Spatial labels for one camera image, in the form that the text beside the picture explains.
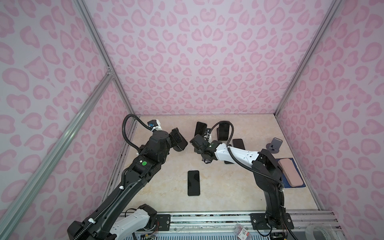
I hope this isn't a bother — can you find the green phone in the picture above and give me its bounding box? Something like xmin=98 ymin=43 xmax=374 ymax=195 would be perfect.
xmin=188 ymin=170 xmax=201 ymax=196
xmin=194 ymin=122 xmax=207 ymax=137

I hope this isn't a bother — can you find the purple phone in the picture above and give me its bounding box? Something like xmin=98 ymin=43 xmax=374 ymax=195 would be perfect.
xmin=217 ymin=121 xmax=230 ymax=142

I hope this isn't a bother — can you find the silver phone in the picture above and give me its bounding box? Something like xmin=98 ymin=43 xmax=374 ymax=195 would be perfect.
xmin=232 ymin=139 xmax=246 ymax=150

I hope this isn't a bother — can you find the round stand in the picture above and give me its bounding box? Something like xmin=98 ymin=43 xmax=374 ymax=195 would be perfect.
xmin=266 ymin=138 xmax=284 ymax=154

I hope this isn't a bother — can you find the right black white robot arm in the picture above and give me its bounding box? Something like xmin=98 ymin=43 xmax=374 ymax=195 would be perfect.
xmin=190 ymin=135 xmax=294 ymax=231

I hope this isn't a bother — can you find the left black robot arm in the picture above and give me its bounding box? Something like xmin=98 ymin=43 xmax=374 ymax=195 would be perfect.
xmin=67 ymin=128 xmax=188 ymax=240

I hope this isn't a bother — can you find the pink phone case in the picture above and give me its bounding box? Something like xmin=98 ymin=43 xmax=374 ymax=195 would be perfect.
xmin=277 ymin=158 xmax=304 ymax=188

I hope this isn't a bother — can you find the small red white packet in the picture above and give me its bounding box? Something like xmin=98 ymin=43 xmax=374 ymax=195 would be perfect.
xmin=234 ymin=224 xmax=252 ymax=240

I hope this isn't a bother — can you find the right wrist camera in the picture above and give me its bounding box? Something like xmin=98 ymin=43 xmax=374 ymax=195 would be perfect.
xmin=203 ymin=128 xmax=212 ymax=141

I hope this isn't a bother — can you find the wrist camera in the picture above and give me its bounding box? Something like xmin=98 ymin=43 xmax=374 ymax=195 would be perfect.
xmin=148 ymin=120 xmax=163 ymax=132
xmin=203 ymin=128 xmax=212 ymax=141

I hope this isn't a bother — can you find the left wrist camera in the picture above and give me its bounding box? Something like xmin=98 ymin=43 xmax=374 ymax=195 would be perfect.
xmin=148 ymin=120 xmax=163 ymax=132

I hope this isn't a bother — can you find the aluminium diagonal frame bar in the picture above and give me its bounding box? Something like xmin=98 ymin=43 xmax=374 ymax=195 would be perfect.
xmin=1 ymin=73 xmax=115 ymax=240

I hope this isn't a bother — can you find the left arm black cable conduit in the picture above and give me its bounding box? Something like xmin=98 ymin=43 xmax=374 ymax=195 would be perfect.
xmin=71 ymin=113 xmax=155 ymax=240

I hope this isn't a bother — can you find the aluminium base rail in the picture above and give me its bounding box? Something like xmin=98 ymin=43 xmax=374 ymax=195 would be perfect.
xmin=119 ymin=209 xmax=347 ymax=240

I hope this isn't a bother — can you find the left aluminium corner post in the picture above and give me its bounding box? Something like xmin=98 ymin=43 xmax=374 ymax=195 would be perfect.
xmin=73 ymin=0 xmax=135 ymax=114

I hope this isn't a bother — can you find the aluminium corner post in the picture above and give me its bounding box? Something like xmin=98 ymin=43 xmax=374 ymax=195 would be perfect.
xmin=73 ymin=0 xmax=135 ymax=114
xmin=274 ymin=0 xmax=344 ymax=118

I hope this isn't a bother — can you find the right aluminium corner post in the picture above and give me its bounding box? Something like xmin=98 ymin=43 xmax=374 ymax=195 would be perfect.
xmin=274 ymin=0 xmax=344 ymax=118

